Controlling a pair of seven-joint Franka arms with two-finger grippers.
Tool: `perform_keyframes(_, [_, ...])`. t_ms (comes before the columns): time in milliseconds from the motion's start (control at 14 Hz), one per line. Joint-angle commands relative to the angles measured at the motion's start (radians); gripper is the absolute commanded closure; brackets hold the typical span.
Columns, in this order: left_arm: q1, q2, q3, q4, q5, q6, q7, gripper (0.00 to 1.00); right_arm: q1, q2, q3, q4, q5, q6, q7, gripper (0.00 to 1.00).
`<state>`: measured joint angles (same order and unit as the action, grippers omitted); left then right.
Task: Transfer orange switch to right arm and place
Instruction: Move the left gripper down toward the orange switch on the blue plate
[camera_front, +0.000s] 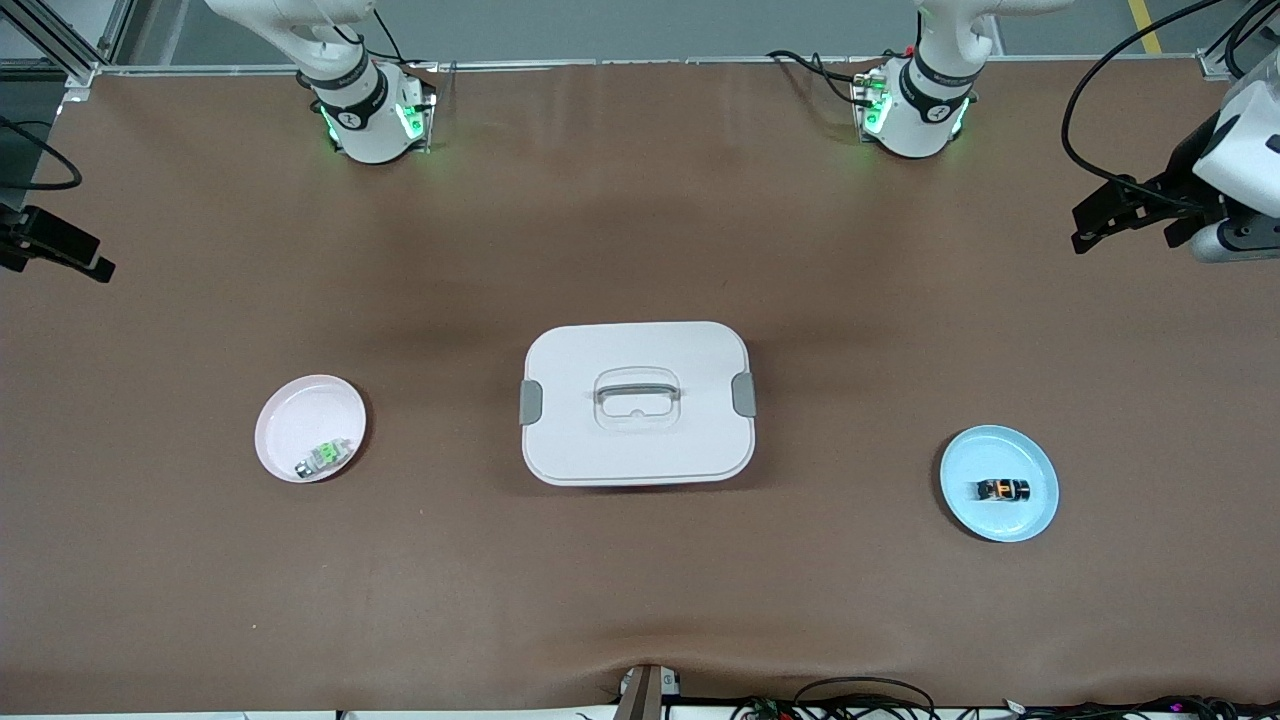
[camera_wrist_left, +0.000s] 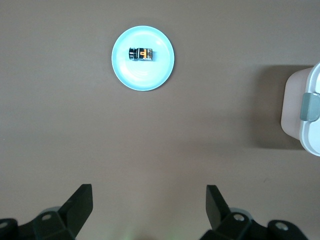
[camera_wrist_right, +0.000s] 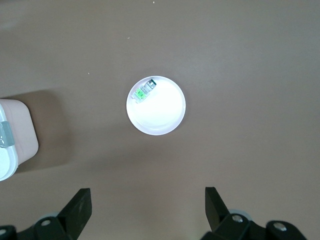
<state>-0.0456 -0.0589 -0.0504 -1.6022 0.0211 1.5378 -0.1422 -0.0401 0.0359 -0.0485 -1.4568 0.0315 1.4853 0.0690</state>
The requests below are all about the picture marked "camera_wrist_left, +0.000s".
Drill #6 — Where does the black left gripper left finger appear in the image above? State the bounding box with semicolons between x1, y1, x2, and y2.
0;183;94;240

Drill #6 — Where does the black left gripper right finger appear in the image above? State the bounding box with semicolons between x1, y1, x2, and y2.
199;184;309;240

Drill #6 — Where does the brown table mat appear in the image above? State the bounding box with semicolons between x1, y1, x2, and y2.
0;0;320;240

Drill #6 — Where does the white lidded storage box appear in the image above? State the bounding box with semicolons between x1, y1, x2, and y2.
280;62;320;158

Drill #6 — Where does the grey box clip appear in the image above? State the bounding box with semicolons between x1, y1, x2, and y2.
299;92;320;123

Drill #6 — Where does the light blue round plate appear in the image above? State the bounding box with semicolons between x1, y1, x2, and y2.
110;24;175;92

